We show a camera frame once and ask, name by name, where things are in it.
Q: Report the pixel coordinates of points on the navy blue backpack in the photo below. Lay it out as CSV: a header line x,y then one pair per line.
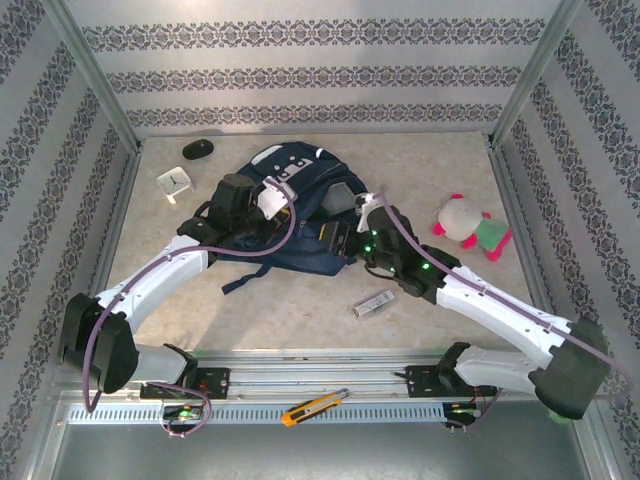
x,y
310,175

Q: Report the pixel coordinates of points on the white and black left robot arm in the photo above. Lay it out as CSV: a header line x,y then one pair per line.
x,y
150,285

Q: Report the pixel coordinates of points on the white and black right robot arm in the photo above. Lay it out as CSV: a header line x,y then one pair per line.
x,y
500,317

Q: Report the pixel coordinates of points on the small white desk clock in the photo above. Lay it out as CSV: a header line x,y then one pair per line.
x,y
174,182

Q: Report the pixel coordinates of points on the black computer mouse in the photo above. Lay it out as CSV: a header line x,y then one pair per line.
x,y
197,150

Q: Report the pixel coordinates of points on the white pink green plush toy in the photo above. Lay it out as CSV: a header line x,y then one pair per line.
x,y
462,220

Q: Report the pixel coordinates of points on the orange utility knife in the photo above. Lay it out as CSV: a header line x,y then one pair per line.
x,y
312,407

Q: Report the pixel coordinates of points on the green tape roll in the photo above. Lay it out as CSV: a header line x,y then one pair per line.
x,y
560,420

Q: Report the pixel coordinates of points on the aluminium side rail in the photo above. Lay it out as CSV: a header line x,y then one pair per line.
x,y
506,180
126,190

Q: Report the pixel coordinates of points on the aluminium mounting rail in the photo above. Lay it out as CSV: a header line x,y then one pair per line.
x,y
320,375

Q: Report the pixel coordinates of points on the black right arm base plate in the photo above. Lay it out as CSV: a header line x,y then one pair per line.
x,y
420,382

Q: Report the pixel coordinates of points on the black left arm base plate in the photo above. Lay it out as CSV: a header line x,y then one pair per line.
x,y
215,382

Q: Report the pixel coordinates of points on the aluminium frame post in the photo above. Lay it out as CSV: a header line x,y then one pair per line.
x,y
92,75
535,75

